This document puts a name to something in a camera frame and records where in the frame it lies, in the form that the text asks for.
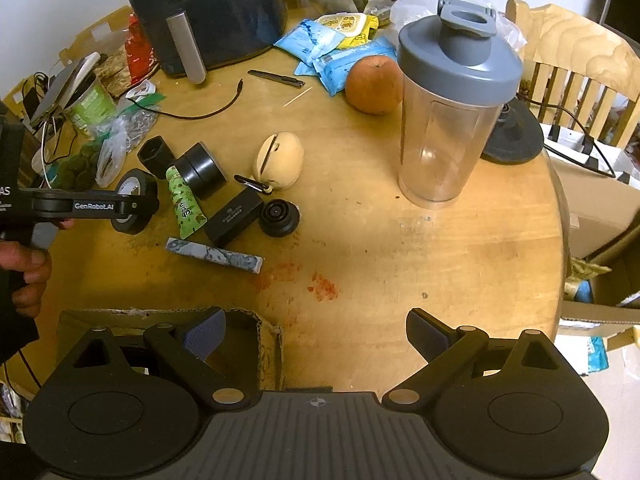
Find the small black rectangular box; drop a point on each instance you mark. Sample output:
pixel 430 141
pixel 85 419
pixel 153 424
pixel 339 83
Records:
pixel 232 217

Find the clear shaker bottle grey lid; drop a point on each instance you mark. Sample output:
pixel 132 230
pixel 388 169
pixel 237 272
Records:
pixel 440 150

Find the black round stand base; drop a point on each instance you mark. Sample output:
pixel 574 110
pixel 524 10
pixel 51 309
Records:
pixel 515 145

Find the small clear plastic bag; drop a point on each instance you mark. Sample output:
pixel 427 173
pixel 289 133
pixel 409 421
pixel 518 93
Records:
pixel 110 160

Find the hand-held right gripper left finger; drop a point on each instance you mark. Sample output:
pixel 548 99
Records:
pixel 205 334

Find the silver power bank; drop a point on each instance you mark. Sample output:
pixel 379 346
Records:
pixel 60 90

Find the large cardboard box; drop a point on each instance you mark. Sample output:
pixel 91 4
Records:
pixel 595 210

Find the dark blue air fryer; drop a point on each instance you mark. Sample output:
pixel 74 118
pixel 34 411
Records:
pixel 220 10

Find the yellow snack packet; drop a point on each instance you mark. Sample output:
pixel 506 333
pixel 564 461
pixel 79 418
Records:
pixel 350 27

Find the orange onion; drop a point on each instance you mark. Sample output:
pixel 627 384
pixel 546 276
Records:
pixel 372 85

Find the black hexagonal cup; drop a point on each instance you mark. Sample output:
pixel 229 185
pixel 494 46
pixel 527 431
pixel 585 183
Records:
pixel 155 155

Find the black pen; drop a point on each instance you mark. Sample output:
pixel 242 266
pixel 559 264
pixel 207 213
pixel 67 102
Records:
pixel 275 77

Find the mesh bag of green balls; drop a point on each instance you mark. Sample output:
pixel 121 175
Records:
pixel 80 167

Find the wooden toothpick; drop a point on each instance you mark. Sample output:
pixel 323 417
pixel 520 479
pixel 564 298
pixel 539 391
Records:
pixel 298 96

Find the wide black tape roll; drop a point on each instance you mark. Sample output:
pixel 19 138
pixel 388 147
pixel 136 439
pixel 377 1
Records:
pixel 200 170

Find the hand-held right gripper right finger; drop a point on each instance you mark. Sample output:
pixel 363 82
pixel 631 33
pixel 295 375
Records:
pixel 424 332

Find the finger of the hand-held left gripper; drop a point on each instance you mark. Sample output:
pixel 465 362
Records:
pixel 95 205

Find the wooden chair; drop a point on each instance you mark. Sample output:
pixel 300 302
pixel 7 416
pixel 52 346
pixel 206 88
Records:
pixel 575 40

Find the green printed tube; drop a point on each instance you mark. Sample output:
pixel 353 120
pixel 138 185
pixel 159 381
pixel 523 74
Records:
pixel 186 202

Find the green paper cup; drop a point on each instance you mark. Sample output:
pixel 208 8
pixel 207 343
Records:
pixel 92 110

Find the black tape roll white core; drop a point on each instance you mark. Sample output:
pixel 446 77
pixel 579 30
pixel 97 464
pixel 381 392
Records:
pixel 142 182

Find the person's left hand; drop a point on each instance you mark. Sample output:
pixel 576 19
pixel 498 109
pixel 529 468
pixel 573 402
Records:
pixel 32 262

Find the flat brown cardboard sheet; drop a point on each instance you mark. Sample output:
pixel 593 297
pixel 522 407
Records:
pixel 85 35

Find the zip bag of grey bits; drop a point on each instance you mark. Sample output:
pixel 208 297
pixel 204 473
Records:
pixel 140 127

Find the white crumpled wrapper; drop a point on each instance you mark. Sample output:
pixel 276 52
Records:
pixel 139 90

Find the grey marbled bar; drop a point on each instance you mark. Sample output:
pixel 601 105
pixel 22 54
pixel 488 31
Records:
pixel 215 255

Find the blue snack packet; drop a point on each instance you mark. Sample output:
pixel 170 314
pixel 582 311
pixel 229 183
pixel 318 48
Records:
pixel 335 77
pixel 365 50
pixel 305 40

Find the red snack bag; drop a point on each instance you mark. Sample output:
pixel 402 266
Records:
pixel 140 55

